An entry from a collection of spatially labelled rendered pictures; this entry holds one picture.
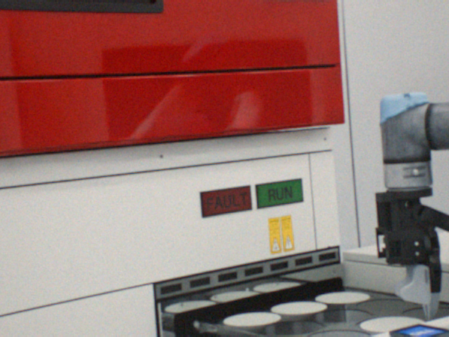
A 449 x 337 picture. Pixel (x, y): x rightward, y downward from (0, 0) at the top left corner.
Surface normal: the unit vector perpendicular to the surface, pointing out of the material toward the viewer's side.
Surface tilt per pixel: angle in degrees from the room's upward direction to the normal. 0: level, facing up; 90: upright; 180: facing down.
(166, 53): 90
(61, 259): 90
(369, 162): 90
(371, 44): 90
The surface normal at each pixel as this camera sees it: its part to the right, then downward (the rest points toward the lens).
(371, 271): -0.80, 0.10
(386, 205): 0.10, 0.04
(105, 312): 0.59, 0.00
